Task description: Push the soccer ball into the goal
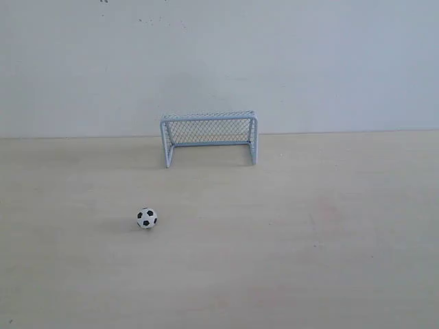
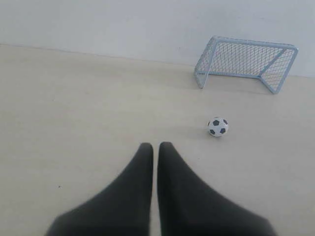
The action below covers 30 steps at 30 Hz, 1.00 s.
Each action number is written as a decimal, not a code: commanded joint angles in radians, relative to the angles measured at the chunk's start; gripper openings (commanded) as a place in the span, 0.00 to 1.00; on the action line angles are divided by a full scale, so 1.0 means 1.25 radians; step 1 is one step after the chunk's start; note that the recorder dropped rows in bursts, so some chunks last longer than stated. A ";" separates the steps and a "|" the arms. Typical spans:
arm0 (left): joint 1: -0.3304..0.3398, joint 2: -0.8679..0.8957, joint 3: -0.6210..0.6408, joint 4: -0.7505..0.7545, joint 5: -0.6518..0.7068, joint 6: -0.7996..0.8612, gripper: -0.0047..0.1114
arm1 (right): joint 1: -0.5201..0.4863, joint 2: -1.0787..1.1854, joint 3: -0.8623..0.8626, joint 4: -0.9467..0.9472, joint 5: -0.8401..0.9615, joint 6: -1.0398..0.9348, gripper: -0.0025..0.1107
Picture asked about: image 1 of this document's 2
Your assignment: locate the small black white soccer ball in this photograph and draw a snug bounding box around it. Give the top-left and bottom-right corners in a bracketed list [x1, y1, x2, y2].
[137, 208, 158, 229]

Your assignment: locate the small white goal with net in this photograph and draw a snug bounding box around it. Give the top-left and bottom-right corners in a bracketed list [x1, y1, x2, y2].
[159, 110, 259, 168]

